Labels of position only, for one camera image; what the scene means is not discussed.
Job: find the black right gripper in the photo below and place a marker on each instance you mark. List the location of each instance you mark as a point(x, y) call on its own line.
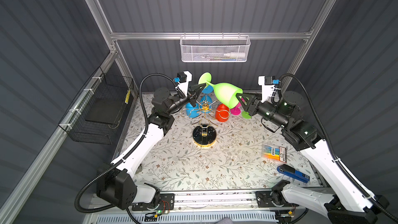
point(250, 105)

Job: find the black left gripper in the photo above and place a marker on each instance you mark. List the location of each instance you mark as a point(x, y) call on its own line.
point(189, 96)

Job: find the blue wine glass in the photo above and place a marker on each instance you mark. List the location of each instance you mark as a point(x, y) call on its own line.
point(206, 97)
point(193, 111)

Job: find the green wine glass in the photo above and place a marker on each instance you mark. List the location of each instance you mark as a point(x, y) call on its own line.
point(224, 92)
point(245, 115)

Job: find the magenta wine glass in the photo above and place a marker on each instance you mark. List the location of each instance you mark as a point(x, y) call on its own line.
point(236, 110)

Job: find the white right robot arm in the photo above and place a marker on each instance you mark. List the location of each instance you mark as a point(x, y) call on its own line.
point(351, 202)

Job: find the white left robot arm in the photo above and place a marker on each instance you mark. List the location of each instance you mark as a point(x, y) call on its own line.
point(117, 187)

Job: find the red wine glass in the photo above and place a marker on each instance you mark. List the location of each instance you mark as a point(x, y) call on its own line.
point(222, 113)

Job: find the gold wine glass rack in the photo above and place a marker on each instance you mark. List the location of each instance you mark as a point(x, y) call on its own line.
point(204, 133)

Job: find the white tube in basket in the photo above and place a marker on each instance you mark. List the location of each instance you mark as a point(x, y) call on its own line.
point(235, 55)

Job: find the floral table mat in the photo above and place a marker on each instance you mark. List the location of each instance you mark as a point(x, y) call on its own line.
point(233, 161)

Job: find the pack of coloured markers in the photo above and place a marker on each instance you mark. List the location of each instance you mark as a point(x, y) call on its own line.
point(275, 153)

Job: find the blue stapler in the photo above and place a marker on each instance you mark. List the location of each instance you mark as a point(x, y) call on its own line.
point(293, 173)

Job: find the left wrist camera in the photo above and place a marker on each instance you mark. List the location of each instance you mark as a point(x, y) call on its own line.
point(181, 82)

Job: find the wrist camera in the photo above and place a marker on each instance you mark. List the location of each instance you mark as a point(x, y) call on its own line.
point(268, 87)
point(181, 82)

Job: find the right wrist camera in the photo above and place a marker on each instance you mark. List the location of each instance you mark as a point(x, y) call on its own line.
point(268, 87)

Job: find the white wire mesh basket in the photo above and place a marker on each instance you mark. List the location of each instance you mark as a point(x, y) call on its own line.
point(210, 48)

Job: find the black wire basket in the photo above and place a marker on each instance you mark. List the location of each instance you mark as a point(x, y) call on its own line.
point(100, 113)

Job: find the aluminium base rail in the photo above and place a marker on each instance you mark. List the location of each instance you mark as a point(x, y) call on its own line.
point(204, 207)

